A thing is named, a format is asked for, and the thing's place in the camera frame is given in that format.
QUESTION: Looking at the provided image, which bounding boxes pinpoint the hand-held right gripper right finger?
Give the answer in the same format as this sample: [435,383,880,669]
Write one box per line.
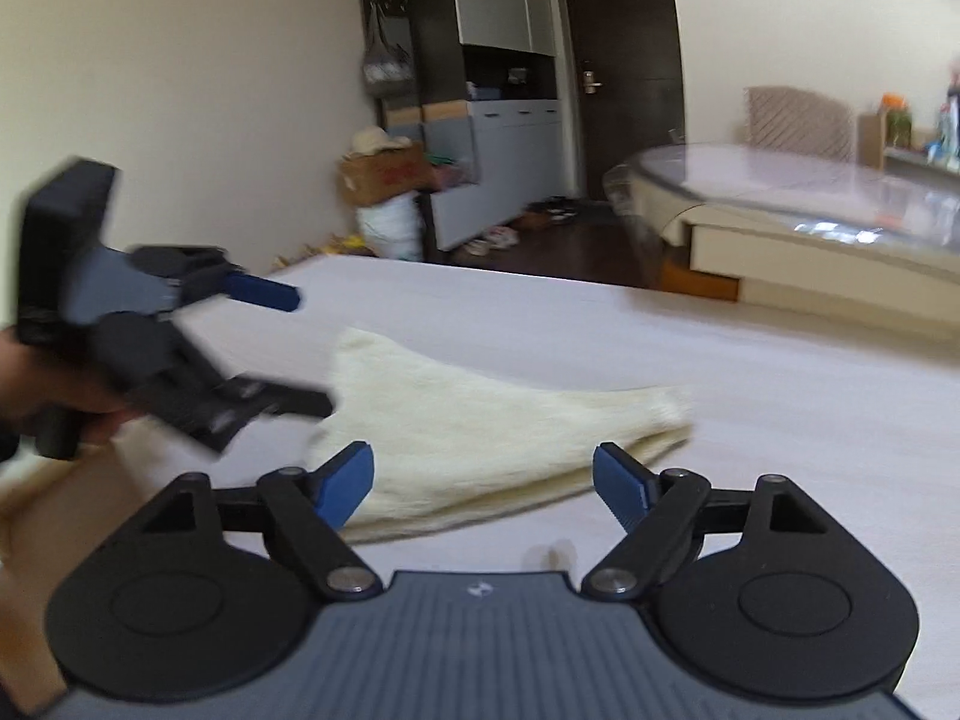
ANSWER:
[579,441,826,602]

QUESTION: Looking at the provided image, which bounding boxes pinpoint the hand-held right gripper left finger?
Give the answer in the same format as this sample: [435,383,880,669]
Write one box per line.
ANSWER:
[142,441,383,602]

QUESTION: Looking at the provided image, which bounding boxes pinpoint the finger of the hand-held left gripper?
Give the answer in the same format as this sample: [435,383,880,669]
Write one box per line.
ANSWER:
[131,244,304,314]
[159,371,335,456]

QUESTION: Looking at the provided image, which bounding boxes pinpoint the cream terry towel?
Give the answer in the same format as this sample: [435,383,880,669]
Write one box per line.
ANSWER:
[300,326,698,545]

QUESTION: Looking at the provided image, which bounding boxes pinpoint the person's left hand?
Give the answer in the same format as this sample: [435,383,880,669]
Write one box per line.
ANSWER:
[0,326,147,451]

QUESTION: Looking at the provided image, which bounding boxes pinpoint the row of yellow-capped bottles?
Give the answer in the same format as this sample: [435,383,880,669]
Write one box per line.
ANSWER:
[274,236,372,267]

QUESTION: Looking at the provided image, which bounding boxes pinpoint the white plastic bucket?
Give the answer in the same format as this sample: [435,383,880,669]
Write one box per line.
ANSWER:
[358,195,425,262]

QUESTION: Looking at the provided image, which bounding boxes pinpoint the red printed cardboard box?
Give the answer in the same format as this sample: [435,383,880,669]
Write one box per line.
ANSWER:
[341,142,436,205]

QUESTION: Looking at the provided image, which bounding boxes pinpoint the straw hat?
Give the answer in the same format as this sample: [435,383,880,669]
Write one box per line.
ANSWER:
[352,127,413,158]

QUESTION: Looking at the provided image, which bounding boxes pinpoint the colourful clothes pile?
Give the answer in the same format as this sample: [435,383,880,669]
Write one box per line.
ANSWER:
[431,154,481,192]

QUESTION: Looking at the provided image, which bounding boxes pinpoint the row of shoes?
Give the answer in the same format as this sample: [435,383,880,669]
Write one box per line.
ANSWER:
[457,195,593,256]

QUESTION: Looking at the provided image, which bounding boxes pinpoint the grey hanging bag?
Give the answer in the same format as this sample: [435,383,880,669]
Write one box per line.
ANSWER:
[361,0,415,95]

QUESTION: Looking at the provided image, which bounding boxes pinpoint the cream dining table glass top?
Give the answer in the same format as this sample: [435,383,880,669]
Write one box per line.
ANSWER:
[604,141,960,331]

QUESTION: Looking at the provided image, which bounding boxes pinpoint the grey and brown cabinet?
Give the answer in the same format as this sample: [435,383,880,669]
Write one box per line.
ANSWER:
[354,0,578,252]

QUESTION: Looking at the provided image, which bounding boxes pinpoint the quilted chair back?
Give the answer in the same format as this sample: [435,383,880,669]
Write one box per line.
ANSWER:
[744,86,856,162]

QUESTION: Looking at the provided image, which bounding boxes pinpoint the wooden side shelf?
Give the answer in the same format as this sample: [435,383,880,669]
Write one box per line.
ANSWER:
[859,111,960,170]

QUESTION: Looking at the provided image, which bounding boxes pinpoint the dark brown door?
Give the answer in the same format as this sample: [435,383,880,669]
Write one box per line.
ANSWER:
[555,0,687,203]

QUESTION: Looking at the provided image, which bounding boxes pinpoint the green jar orange lid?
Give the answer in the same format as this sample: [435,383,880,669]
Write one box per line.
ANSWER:
[883,94,914,147]

